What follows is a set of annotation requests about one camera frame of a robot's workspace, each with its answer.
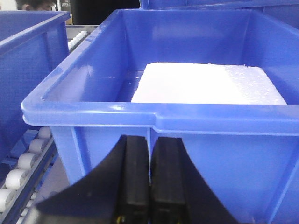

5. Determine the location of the large blue plastic crate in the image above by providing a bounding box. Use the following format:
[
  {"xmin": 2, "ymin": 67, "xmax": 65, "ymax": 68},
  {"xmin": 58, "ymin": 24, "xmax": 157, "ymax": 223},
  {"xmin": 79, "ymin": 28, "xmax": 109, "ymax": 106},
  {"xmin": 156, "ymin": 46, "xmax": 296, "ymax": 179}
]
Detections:
[{"xmin": 21, "ymin": 9, "xmax": 299, "ymax": 224}]

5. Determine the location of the white roller conveyor track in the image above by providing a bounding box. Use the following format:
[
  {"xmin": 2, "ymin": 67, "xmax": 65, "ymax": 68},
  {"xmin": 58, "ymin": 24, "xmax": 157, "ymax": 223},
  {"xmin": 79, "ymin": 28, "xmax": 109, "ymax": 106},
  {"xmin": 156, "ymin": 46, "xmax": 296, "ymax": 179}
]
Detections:
[{"xmin": 0, "ymin": 127, "xmax": 57, "ymax": 224}]

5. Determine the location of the blue crate behind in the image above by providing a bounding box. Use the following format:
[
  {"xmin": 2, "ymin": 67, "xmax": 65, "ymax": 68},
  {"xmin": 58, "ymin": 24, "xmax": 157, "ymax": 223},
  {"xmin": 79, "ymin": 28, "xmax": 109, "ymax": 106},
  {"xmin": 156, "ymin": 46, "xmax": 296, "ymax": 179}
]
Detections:
[{"xmin": 139, "ymin": 0, "xmax": 299, "ymax": 28}]

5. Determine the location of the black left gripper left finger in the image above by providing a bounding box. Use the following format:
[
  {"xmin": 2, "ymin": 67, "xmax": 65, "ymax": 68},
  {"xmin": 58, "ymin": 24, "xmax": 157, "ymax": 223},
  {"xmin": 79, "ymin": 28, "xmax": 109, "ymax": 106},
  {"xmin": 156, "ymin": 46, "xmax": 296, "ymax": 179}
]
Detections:
[{"xmin": 24, "ymin": 135, "xmax": 150, "ymax": 224}]

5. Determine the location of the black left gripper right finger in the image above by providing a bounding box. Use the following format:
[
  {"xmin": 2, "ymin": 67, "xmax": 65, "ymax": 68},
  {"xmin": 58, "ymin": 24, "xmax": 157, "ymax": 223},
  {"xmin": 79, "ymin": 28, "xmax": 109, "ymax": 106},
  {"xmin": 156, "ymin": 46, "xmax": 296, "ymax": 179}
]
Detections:
[{"xmin": 150, "ymin": 137, "xmax": 237, "ymax": 224}]

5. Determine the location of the white foam block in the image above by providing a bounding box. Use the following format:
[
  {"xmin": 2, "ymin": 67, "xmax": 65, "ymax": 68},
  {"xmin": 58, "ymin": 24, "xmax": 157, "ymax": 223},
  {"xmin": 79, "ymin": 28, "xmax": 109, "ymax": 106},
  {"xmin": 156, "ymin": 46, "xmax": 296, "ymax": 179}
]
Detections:
[{"xmin": 131, "ymin": 62, "xmax": 286, "ymax": 105}]

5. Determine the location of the person's dark-haired head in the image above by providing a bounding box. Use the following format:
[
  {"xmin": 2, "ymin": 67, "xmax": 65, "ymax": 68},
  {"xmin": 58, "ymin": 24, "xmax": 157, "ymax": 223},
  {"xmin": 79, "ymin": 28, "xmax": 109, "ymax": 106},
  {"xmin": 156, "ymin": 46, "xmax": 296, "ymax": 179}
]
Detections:
[{"xmin": 16, "ymin": 0, "xmax": 56, "ymax": 11}]

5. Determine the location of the blue crate at left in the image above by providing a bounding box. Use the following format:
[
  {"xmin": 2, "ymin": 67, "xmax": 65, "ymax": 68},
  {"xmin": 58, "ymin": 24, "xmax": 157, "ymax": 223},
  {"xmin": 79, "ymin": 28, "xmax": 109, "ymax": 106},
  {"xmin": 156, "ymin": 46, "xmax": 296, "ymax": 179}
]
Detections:
[{"xmin": 0, "ymin": 11, "xmax": 70, "ymax": 159}]

